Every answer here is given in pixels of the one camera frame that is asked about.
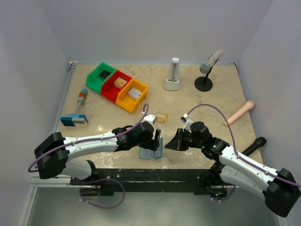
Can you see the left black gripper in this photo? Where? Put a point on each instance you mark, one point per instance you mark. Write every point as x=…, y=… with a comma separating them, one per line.
x=154, y=141

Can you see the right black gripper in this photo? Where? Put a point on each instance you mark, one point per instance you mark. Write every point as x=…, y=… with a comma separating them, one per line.
x=180, y=138

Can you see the green card holder wallet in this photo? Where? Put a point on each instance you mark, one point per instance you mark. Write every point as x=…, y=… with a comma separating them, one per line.
x=149, y=154

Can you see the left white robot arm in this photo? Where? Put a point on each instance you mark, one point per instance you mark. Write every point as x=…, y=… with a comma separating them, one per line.
x=58, y=155

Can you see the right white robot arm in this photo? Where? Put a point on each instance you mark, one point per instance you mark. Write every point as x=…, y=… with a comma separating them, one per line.
x=277, y=188

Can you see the card stack in yellow bin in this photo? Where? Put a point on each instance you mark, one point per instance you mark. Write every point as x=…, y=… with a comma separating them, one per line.
x=134, y=93

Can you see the card stack in red bin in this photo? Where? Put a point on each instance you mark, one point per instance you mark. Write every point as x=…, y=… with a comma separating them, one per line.
x=120, y=82

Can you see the yellow plastic bin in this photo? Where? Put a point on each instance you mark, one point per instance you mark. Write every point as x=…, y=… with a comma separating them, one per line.
x=126, y=102

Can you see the white metronome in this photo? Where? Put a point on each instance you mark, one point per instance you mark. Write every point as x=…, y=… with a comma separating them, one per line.
x=172, y=82

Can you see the black microphone stand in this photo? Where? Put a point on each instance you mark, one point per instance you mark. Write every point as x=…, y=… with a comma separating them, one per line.
x=203, y=83

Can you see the toy block hammer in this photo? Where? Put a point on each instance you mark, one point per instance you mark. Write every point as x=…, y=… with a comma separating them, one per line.
x=75, y=119

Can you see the grey glitter microphone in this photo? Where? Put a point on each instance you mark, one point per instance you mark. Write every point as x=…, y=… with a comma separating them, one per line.
x=210, y=61

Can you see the black item in green bin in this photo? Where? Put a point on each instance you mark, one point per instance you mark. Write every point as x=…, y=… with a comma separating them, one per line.
x=104, y=74

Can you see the green plastic bin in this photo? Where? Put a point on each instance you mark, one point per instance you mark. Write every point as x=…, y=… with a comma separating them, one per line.
x=93, y=81

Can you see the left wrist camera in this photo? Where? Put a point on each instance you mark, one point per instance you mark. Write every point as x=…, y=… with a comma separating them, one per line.
x=150, y=118

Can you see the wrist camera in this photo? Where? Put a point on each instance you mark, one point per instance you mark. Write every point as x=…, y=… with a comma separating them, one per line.
x=150, y=118
x=187, y=122

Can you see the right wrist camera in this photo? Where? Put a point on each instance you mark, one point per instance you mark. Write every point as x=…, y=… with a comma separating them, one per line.
x=187, y=122

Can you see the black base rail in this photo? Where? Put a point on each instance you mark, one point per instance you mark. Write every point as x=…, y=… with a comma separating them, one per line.
x=193, y=181

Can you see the aluminium frame rail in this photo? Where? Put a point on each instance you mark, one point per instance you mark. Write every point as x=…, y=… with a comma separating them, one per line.
x=35, y=182

